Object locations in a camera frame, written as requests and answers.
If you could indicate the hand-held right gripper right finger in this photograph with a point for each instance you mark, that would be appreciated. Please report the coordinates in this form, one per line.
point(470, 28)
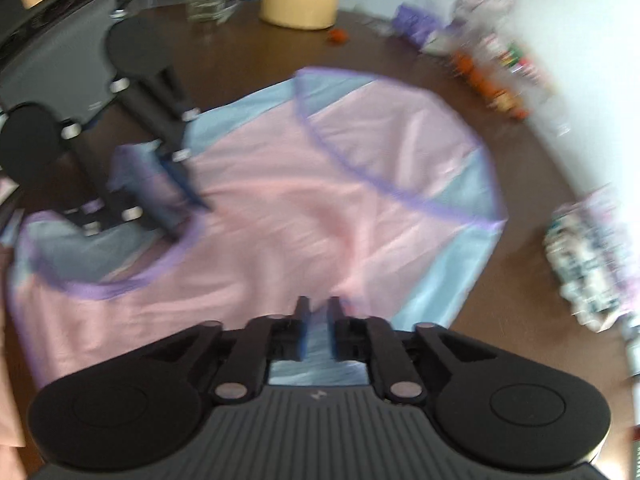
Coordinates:
point(334, 335)

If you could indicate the pink blue mesh vest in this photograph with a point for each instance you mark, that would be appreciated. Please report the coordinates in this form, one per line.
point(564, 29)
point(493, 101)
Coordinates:
point(300, 185)

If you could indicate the folded cream floral garment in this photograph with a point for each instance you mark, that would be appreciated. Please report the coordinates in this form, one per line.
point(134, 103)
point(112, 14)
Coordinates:
point(575, 270)

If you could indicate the orange peel scrap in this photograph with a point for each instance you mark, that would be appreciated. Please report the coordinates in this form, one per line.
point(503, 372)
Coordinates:
point(337, 36)

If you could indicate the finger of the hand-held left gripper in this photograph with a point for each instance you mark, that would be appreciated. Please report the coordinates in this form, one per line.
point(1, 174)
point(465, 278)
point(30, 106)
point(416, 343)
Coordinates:
point(185, 185)
point(120, 215)

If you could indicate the clear plastic snack container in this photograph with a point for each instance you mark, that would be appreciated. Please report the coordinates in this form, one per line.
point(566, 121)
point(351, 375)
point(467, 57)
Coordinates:
point(500, 75)

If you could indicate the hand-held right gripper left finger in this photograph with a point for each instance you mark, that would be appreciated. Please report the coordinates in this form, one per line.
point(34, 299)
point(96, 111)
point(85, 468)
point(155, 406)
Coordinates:
point(304, 340)

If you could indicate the purple tissue box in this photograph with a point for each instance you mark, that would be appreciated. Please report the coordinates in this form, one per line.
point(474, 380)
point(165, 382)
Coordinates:
point(412, 22)

